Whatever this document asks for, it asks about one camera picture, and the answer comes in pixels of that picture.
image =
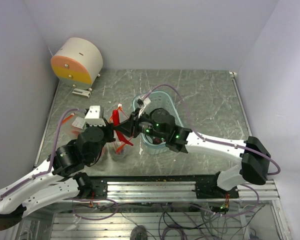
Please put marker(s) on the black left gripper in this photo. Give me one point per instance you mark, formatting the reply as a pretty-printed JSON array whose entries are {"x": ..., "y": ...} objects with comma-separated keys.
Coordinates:
[{"x": 109, "y": 129}]

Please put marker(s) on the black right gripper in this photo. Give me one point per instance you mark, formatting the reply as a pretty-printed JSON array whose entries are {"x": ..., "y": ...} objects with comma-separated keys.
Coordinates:
[{"x": 127, "y": 127}]

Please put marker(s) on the clear zip bag orange zipper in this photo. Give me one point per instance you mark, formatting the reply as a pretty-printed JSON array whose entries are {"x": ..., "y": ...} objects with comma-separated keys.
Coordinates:
[{"x": 73, "y": 125}]

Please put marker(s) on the light blue plastic basket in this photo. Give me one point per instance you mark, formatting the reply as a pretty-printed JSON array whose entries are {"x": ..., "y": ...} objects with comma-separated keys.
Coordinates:
[{"x": 160, "y": 99}]

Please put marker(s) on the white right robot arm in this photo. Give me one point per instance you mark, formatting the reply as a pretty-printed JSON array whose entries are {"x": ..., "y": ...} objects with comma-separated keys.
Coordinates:
[{"x": 251, "y": 159}]

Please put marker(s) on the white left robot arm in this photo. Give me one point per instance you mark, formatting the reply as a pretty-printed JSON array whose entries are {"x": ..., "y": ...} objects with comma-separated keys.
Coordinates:
[{"x": 59, "y": 177}]

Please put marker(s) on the cream round drawer cabinet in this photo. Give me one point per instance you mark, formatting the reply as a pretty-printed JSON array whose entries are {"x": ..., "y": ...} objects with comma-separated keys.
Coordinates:
[{"x": 77, "y": 63}]

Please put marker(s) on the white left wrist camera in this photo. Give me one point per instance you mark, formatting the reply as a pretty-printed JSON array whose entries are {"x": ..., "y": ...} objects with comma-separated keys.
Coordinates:
[{"x": 95, "y": 116}]

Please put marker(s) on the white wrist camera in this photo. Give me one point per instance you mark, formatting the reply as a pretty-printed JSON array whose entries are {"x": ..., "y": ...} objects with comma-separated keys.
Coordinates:
[
  {"x": 143, "y": 103},
  {"x": 95, "y": 116}
]

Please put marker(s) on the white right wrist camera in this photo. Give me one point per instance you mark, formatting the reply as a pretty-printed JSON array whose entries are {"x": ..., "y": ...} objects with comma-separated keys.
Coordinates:
[{"x": 143, "y": 103}]

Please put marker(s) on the small white metal bracket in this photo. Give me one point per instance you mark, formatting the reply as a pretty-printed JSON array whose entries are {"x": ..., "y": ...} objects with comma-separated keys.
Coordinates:
[{"x": 81, "y": 93}]

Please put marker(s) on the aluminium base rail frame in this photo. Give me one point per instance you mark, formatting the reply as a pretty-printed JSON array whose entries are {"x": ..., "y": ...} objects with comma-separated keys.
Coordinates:
[{"x": 169, "y": 208}]

